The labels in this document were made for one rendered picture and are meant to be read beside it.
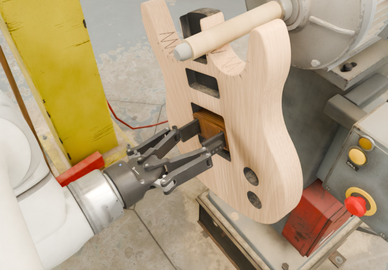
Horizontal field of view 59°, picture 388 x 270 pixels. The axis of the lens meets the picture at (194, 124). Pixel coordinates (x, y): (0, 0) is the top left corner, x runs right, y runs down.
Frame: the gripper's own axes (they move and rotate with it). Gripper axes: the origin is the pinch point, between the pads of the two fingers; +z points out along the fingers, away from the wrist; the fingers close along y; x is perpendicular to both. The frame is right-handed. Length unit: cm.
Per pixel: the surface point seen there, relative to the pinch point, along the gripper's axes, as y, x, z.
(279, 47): 16.0, 18.8, 3.2
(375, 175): 23.3, -8.1, 16.5
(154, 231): -68, -88, 1
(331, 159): 0.5, -30.2, 37.1
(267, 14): 6.2, 19.4, 11.5
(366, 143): 21.6, -1.8, 15.9
